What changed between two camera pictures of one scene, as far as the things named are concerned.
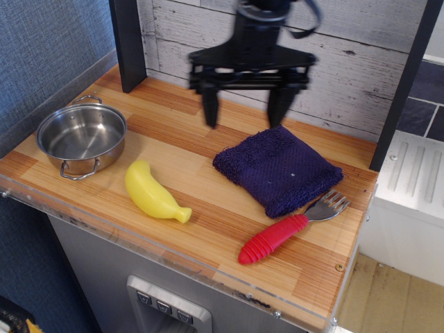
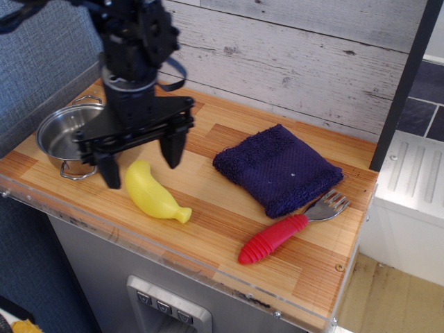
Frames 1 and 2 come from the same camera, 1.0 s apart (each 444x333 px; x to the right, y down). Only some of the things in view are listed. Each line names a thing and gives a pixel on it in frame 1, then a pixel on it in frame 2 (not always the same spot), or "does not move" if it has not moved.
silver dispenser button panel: (153, 309) does not move
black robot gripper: (254, 60) → (133, 114)
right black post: (428, 21) does not move
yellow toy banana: (150, 195) does not move
